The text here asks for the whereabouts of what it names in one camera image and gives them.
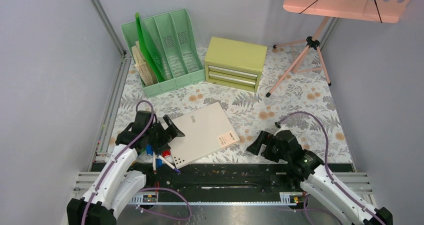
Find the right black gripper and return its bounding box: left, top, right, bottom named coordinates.
left=246, top=130, right=291, bottom=163

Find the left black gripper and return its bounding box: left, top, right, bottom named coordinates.
left=146, top=115, right=185, bottom=154

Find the white perforated board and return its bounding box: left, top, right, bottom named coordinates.
left=169, top=102, right=240, bottom=170

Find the green Treehouse book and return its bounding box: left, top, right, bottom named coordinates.
left=131, top=46, right=154, bottom=87

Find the green clip file folder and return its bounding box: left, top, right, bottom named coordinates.
left=134, top=12, right=166, bottom=83

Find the purple cartoon book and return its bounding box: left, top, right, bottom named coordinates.
left=135, top=40, right=158, bottom=84

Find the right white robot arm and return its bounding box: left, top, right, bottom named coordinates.
left=246, top=129, right=393, bottom=225

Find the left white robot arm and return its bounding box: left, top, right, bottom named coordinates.
left=66, top=111, right=185, bottom=225

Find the red black stamp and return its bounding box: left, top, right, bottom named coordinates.
left=161, top=150, right=172, bottom=159

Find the white blue marker pen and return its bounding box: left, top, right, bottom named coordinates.
left=157, top=155, right=181, bottom=173

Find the small blue cap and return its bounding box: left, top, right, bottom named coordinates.
left=145, top=145, right=154, bottom=156

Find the white red marker pen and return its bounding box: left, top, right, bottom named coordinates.
left=152, top=151, right=157, bottom=174

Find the floral table mat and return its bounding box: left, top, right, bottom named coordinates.
left=109, top=46, right=354, bottom=165

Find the yellow-green drawer cabinet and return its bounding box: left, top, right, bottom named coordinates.
left=204, top=36, right=268, bottom=92

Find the mint green file organizer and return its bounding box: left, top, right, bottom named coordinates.
left=121, top=8, right=205, bottom=98

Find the pink music stand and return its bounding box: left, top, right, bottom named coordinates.
left=266, top=0, right=411, bottom=97

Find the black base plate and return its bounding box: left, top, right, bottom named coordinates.
left=129, top=162, right=303, bottom=203

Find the aluminium rail frame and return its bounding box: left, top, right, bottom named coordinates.
left=62, top=0, right=133, bottom=192

